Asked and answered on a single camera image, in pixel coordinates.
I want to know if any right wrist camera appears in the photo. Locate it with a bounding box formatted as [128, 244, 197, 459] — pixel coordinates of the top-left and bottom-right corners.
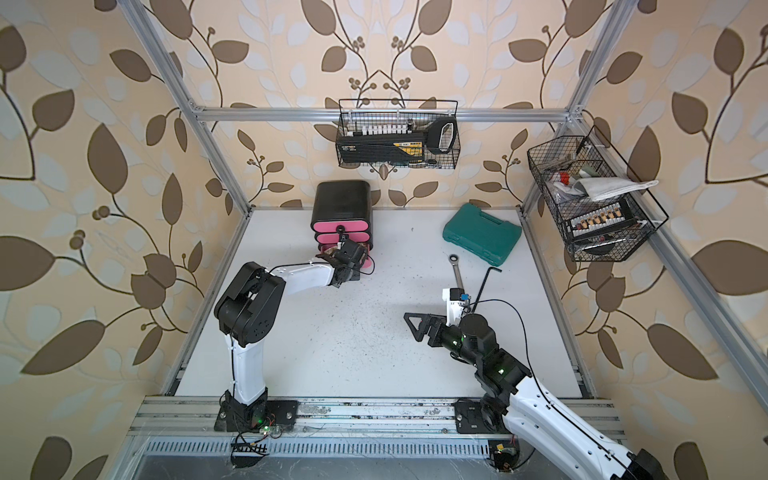
[442, 287, 470, 326]

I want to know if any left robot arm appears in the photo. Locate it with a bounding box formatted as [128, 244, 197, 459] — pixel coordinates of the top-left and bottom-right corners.
[214, 238, 370, 407]

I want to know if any pink top drawer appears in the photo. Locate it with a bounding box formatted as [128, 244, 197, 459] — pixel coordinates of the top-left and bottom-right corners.
[311, 220, 370, 234]

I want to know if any black yellow tool box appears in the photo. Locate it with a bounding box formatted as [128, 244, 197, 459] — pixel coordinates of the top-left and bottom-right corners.
[336, 133, 425, 165]

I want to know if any black hex key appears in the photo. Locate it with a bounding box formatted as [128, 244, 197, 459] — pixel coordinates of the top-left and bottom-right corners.
[471, 266, 503, 313]

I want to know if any white paper in basket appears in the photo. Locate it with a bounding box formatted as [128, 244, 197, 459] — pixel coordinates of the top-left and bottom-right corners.
[574, 177, 659, 202]

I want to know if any black drawer cabinet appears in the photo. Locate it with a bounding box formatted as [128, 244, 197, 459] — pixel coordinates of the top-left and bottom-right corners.
[310, 180, 373, 250]

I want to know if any back wire basket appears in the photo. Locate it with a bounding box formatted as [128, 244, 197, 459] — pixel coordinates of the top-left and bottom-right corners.
[335, 97, 461, 169]

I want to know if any green plastic tool case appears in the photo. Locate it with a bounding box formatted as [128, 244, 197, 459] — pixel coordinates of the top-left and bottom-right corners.
[442, 203, 522, 267]

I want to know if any silver ratchet wrench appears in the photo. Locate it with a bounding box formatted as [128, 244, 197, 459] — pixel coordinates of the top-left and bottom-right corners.
[448, 254, 464, 289]

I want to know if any wire basket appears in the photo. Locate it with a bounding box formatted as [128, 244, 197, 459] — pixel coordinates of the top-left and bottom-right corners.
[335, 97, 461, 169]
[527, 126, 669, 262]

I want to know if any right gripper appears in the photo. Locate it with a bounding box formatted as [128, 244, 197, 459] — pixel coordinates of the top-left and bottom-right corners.
[407, 310, 482, 370]

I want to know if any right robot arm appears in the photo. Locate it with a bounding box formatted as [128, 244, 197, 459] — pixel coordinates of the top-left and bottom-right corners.
[404, 313, 666, 479]

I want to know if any right wire basket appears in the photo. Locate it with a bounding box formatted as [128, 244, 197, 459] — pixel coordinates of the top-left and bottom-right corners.
[527, 126, 669, 262]

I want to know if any socket set in basket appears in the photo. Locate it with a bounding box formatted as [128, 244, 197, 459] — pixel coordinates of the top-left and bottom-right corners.
[566, 200, 637, 241]

